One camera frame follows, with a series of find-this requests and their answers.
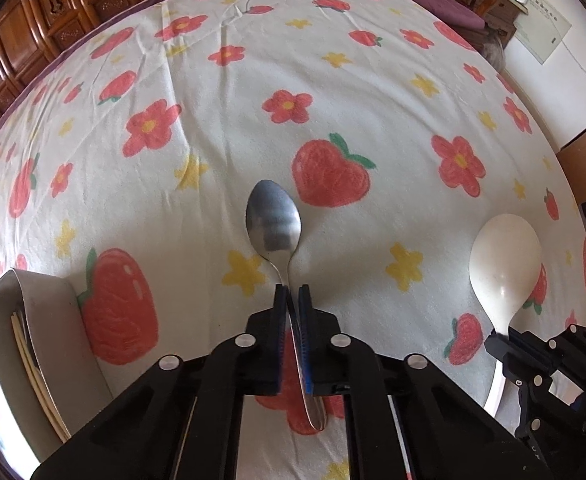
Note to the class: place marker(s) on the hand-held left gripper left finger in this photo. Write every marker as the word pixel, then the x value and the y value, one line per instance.
pixel 278 320

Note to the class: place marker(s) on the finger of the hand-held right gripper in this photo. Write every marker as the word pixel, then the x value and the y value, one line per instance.
pixel 518 352
pixel 568 390

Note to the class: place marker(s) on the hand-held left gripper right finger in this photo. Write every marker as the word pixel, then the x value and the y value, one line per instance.
pixel 307 320

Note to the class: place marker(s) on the white soup ladle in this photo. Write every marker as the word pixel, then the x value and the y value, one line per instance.
pixel 505 260

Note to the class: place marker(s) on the plain metal spoon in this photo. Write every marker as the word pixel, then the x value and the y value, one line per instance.
pixel 273 215

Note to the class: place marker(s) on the stainless steel tray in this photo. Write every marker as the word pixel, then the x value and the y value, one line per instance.
pixel 68 350

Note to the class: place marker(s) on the strawberry flower print tablecloth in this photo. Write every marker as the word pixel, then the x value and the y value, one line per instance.
pixel 323 60

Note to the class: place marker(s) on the grey fluffy duster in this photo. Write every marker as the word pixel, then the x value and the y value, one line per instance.
pixel 494 50

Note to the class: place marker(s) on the wooden side table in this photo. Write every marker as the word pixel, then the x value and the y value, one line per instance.
pixel 508 17

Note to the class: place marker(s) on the white wall panel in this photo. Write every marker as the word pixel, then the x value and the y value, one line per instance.
pixel 543 35

